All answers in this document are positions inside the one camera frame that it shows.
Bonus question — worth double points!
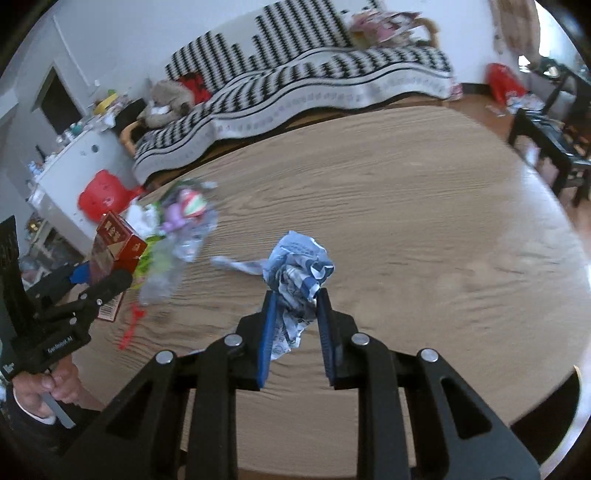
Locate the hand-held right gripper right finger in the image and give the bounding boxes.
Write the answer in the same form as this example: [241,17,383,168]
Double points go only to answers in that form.
[316,287,543,480]

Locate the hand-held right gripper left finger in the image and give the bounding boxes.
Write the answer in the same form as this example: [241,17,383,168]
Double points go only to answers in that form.
[60,288,278,480]

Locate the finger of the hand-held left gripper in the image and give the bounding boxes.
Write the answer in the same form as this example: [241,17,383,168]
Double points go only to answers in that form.
[33,269,134,326]
[27,261,94,303]

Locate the red cardboard box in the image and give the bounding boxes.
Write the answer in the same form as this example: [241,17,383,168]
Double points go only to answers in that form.
[90,211,148,321]

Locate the blue white wrapper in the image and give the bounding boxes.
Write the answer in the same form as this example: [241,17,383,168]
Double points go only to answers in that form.
[210,231,335,363]

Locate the person's left forearm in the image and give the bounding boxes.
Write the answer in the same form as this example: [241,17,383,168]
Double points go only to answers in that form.
[0,388,106,467]

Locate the person's left hand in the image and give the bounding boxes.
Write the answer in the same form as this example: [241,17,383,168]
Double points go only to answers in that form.
[14,357,86,416]

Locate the green snack wrapper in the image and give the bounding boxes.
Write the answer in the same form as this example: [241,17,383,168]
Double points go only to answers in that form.
[131,235,163,289]

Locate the small red plastic piece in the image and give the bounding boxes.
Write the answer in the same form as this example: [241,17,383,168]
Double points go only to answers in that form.
[117,305,147,350]

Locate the crumpled white paper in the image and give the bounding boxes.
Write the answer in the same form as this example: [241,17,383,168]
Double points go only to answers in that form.
[124,203,160,238]

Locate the red plastic stool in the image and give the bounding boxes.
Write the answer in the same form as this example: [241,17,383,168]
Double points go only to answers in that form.
[78,170,145,221]

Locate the colourful printed plastic bag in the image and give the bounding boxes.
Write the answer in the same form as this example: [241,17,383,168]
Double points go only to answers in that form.
[159,180,218,232]

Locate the white cabinet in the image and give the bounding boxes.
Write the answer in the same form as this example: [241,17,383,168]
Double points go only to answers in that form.
[25,124,136,259]

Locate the wooden sofa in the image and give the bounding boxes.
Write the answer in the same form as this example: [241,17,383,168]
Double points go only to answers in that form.
[121,0,462,190]

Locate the black bulky object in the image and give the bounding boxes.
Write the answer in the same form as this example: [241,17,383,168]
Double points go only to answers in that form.
[113,98,149,134]

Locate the yellow item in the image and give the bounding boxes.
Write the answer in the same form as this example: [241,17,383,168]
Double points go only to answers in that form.
[93,91,119,116]

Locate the beige plush toy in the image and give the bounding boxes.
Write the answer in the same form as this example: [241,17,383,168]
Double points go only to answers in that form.
[137,79,195,128]

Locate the red cushion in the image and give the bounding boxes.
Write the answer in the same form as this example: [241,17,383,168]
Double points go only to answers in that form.
[178,74,213,105]

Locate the black white striped blanket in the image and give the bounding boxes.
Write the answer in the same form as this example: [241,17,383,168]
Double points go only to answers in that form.
[134,0,454,185]

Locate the white paper litter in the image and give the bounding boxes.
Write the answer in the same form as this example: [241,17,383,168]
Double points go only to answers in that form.
[485,102,523,117]

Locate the black side table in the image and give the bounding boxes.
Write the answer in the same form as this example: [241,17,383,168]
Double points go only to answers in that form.
[508,65,591,207]

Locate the red plastic bag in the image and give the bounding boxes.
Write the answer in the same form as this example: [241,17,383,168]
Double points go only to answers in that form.
[487,62,527,107]

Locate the pink printed bags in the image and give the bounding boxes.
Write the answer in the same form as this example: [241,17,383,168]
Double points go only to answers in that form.
[348,9,423,47]

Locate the patterned curtain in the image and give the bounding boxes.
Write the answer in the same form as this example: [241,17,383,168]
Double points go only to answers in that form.
[489,0,542,65]

